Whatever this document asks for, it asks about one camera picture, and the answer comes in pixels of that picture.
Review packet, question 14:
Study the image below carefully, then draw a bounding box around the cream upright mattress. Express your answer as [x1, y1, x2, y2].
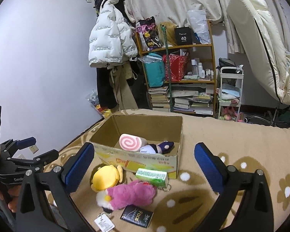
[227, 0, 290, 105]

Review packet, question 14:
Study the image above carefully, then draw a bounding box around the colourful printed bag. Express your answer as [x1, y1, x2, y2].
[136, 16, 162, 51]

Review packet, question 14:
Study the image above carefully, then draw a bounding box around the beige hanging coat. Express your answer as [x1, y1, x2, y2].
[110, 61, 138, 112]

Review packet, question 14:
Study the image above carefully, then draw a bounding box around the red gift bag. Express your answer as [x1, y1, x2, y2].
[169, 53, 188, 82]

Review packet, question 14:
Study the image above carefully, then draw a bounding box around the pink swirl roll plush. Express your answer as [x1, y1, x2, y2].
[119, 134, 148, 152]

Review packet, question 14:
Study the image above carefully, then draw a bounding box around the black Face tissue pack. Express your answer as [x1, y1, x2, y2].
[120, 205, 153, 228]

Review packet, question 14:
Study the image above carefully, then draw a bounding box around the green pole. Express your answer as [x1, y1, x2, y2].
[161, 24, 173, 112]

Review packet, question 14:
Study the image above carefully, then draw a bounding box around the person left hand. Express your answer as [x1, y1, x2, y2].
[0, 184, 22, 214]

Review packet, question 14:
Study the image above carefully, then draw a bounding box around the teal shopping bag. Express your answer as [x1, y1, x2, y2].
[142, 53, 165, 87]

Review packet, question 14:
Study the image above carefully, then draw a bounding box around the white plastic bag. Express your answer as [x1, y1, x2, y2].
[186, 9, 211, 44]

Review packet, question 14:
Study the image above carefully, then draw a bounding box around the black box number 40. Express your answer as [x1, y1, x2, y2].
[174, 27, 193, 46]

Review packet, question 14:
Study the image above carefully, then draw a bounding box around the white paper tag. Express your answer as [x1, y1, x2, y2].
[94, 213, 115, 232]

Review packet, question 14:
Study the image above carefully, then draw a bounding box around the white rolling cart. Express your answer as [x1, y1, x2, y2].
[218, 65, 244, 122]

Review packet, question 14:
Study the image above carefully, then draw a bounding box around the white haired doll plush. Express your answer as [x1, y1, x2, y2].
[139, 141, 174, 154]

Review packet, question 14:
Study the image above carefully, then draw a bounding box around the cardboard box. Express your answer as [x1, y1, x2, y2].
[90, 113, 183, 179]

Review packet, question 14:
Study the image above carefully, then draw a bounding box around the wooden bookshelf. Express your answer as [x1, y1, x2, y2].
[136, 17, 216, 116]

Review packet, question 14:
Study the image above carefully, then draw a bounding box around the yellow round plush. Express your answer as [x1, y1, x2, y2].
[91, 165, 124, 192]

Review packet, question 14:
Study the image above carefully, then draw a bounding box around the white puffer jacket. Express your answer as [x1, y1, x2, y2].
[88, 0, 138, 69]

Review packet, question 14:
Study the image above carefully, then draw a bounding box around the green tissue pack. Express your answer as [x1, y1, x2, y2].
[136, 168, 169, 189]

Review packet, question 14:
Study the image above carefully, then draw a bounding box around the pink fluffy plush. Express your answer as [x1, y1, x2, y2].
[96, 180, 157, 211]

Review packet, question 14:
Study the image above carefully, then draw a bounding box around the stack of books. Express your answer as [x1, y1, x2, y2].
[148, 83, 215, 116]

